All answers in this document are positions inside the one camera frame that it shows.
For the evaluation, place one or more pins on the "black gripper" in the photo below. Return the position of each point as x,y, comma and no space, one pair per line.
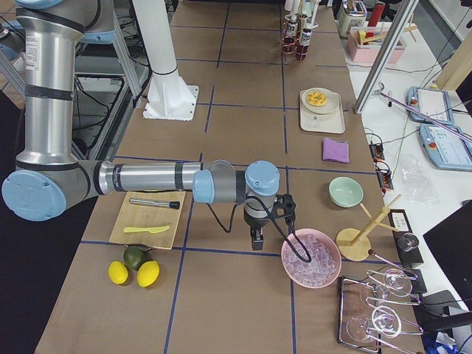
255,224

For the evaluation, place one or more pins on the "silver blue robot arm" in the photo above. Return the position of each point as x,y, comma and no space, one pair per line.
49,179

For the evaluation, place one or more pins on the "black glass holder tray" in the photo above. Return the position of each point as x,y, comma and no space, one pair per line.
350,304

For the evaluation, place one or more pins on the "cream serving tray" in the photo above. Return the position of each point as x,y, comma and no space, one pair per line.
322,123

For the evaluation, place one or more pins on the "tea bottle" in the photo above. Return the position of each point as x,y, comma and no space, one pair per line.
289,35
303,39

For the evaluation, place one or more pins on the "pink bowl of ice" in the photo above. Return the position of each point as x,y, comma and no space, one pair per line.
311,258

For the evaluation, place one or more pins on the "wooden cup stand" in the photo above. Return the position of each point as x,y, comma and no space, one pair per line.
353,243

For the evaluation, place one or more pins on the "mint green bowl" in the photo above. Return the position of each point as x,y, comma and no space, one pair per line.
345,192

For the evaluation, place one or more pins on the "steel muddler black tip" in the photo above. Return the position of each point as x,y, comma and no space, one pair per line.
154,203

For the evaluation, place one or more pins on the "wooden cutting board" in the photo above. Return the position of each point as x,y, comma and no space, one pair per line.
131,215

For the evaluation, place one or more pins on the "right yellow lemon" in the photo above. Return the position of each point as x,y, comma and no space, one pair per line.
148,273

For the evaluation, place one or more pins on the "yellow lemon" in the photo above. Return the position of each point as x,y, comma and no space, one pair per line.
117,272
148,273

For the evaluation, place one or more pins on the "purple folded cloth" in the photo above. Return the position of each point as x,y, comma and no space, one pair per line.
335,151

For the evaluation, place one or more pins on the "dark green lime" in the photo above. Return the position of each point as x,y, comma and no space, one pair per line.
134,257

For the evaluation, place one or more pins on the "yellow plastic knife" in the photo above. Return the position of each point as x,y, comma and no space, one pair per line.
151,230

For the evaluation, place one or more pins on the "left yellow lemon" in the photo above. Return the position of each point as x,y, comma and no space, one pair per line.
117,272

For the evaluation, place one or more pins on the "orange black power strip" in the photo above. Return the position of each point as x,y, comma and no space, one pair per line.
382,169

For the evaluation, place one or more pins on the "upper wine glass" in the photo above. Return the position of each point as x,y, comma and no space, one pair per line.
391,287

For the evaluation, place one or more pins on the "wine glass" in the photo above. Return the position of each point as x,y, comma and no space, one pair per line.
391,287
382,322

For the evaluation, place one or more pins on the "lower wine glass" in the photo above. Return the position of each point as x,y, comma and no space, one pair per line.
382,322

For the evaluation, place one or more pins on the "steel jigger cup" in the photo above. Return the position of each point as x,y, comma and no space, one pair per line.
407,242

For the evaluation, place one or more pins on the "black slate board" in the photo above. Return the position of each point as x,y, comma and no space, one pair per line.
398,219

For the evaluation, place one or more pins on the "glazed donut pastry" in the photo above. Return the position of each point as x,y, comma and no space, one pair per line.
316,99

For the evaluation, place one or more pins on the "cream round plate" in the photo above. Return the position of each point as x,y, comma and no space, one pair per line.
332,104

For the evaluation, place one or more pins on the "clear plastic bag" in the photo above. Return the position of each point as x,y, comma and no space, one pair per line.
415,182

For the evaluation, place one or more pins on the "lower teach pendant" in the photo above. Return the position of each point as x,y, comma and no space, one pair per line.
446,150

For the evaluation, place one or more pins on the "teach pendant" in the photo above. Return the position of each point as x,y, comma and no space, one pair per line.
431,102
446,150

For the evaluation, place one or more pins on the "pink storage box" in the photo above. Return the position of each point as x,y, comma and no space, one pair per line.
367,53

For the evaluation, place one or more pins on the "upper teach pendant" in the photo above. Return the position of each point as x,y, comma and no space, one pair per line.
431,102

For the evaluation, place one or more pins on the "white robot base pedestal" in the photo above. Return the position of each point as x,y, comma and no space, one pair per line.
169,97

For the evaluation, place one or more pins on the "copper wire bottle rack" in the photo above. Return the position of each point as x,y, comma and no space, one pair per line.
315,25

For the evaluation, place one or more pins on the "aluminium frame post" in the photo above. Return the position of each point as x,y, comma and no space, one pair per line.
396,28

